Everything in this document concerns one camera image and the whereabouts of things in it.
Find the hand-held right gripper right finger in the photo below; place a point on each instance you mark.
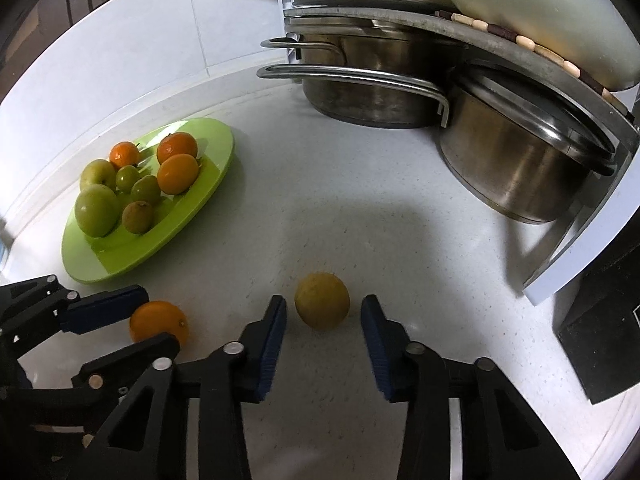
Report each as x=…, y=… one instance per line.
x=377, y=355

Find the small green fruit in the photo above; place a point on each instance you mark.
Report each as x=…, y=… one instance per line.
x=127, y=178
x=146, y=189

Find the wide steel pot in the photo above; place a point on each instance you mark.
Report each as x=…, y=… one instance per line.
x=370, y=92

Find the beaded wooden trivet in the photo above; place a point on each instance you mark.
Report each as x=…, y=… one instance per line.
x=525, y=40

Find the green apple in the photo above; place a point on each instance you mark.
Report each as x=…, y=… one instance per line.
x=97, y=210
x=98, y=174

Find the green plate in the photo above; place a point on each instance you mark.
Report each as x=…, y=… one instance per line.
x=115, y=260

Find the orange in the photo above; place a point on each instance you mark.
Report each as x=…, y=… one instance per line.
x=177, y=146
x=178, y=174
x=157, y=322
x=125, y=154

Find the white corner pot rack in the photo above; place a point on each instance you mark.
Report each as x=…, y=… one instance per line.
x=570, y=265

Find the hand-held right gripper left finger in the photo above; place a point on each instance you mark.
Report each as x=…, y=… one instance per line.
x=270, y=350

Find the small brownish yellow fruit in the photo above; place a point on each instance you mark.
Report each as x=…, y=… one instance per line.
x=137, y=216

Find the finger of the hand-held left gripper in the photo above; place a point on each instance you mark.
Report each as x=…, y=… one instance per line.
x=107, y=305
x=145, y=355

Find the steel pot with lid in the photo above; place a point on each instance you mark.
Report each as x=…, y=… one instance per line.
x=510, y=160

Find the black box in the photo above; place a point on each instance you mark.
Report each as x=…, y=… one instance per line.
x=605, y=330

